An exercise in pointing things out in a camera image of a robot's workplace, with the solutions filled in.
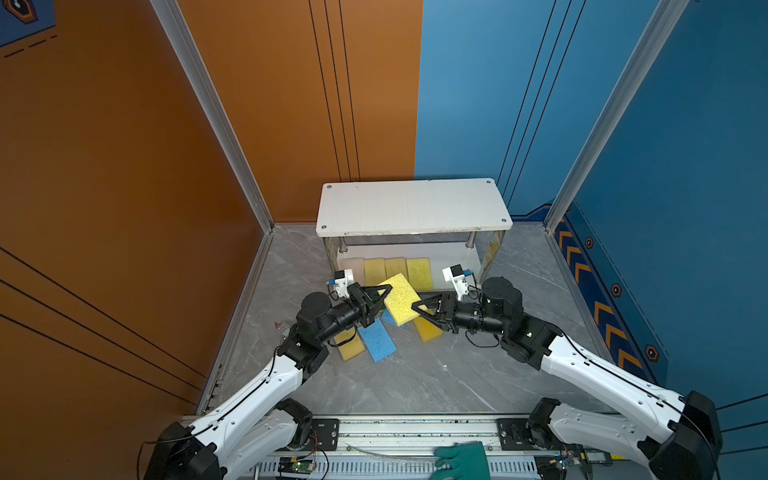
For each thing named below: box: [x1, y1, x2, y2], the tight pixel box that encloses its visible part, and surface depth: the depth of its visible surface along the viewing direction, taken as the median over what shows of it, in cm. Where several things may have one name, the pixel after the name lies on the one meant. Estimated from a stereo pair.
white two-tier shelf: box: [315, 178, 514, 288], surface depth 81 cm
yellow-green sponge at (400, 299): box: [378, 272, 422, 327], surface depth 69 cm
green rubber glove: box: [430, 440, 491, 480], surface depth 70 cm
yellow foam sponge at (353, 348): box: [334, 327, 365, 362], surface depth 88 cm
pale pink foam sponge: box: [341, 258, 365, 286], surface depth 99 cm
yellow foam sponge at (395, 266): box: [384, 258, 408, 280], surface depth 99 cm
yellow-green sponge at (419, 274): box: [407, 258, 433, 291], surface depth 98 cm
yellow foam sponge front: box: [364, 258, 387, 287], surface depth 99 cm
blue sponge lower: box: [358, 318, 397, 363], surface depth 89 cm
